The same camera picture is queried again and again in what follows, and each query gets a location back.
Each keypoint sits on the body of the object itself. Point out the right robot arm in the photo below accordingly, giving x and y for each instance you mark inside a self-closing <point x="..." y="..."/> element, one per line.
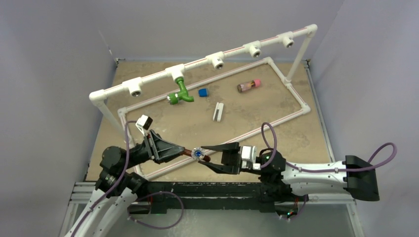
<point x="282" y="180"/>

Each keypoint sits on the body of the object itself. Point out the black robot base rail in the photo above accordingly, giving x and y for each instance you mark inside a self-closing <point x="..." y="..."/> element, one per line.
<point x="212" y="194"/>

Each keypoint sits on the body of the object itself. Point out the green plastic faucet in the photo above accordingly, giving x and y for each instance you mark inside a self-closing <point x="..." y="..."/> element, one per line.
<point x="181" y="95"/>

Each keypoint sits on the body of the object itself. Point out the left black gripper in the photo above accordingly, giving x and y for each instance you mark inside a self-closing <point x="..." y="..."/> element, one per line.
<point x="164" y="150"/>

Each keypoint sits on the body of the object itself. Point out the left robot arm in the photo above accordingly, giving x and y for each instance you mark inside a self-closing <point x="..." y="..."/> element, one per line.
<point x="115" y="190"/>

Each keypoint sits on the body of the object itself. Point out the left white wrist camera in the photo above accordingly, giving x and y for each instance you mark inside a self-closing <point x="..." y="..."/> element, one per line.
<point x="143" y="124"/>

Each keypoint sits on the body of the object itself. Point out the brown faucet with blue cap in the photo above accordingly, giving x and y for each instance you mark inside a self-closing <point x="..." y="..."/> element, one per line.
<point x="197" y="154"/>

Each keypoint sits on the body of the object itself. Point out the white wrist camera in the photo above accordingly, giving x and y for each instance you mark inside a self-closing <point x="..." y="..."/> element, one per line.
<point x="248" y="158"/>
<point x="143" y="124"/>

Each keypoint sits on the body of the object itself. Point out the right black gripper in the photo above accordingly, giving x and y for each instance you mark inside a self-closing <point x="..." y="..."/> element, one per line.
<point x="231" y="155"/>

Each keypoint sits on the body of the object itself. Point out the white PVC pipe frame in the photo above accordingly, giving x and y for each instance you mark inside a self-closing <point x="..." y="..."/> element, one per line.
<point x="133" y="86"/>

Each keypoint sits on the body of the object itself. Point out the white staple box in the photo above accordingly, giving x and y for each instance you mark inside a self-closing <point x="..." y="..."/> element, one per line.
<point x="218" y="112"/>

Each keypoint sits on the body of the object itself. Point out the blue paperclip box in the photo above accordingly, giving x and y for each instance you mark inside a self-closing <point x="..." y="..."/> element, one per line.
<point x="203" y="92"/>

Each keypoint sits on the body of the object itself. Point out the pink capped clip jar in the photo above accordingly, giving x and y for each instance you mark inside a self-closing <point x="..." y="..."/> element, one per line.
<point x="243" y="87"/>

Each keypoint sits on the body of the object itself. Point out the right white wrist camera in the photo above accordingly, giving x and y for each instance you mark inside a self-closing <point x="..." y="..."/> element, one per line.
<point x="248" y="158"/>

